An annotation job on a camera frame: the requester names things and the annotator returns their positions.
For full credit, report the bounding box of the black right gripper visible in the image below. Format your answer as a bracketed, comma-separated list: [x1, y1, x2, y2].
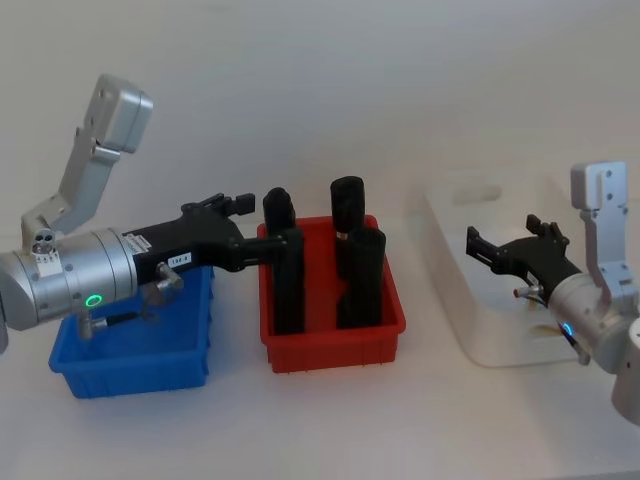
[464, 213, 584, 302]

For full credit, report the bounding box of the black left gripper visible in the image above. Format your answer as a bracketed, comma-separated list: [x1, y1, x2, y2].
[121, 191, 306, 297]

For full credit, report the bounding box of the black cylinder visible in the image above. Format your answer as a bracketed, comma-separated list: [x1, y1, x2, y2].
[336, 226, 388, 330]
[262, 186, 297, 240]
[329, 175, 365, 282]
[271, 227, 307, 336]

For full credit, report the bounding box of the white plastic bin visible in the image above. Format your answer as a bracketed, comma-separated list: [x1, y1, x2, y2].
[421, 171, 604, 370]

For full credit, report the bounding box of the red plastic bin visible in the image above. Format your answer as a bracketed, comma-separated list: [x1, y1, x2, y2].
[256, 214, 408, 376]

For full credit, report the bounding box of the blue plastic bin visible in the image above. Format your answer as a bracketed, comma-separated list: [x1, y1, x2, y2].
[48, 263, 217, 400]

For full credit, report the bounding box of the white table cloth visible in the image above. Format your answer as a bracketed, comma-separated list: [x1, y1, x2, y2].
[0, 164, 640, 480]

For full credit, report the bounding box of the right gripper dark cable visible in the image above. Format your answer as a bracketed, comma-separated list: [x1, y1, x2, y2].
[514, 283, 592, 366]

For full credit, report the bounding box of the gripper dark cable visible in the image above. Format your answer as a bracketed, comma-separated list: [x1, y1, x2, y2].
[76, 262, 186, 342]
[514, 283, 592, 366]

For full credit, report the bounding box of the left gripper dark cable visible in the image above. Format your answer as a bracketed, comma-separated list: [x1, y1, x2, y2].
[76, 262, 186, 342]

